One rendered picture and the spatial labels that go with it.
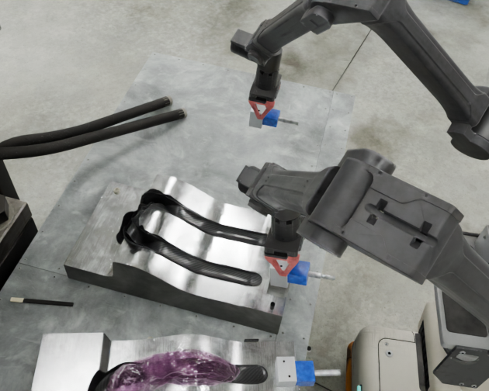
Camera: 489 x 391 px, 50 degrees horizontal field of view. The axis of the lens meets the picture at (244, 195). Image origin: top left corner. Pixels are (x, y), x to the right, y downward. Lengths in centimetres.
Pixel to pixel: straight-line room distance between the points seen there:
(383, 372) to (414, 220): 134
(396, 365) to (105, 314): 99
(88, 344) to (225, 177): 61
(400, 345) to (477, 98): 105
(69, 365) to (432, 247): 76
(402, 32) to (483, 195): 198
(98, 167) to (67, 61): 181
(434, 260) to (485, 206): 226
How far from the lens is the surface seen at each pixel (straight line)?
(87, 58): 325
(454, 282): 56
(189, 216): 123
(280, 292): 118
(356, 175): 52
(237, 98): 169
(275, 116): 143
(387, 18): 86
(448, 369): 110
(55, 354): 110
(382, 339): 186
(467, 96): 100
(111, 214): 131
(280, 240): 101
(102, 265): 123
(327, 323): 215
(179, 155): 151
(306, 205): 57
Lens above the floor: 189
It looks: 50 degrees down
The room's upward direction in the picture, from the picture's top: 6 degrees clockwise
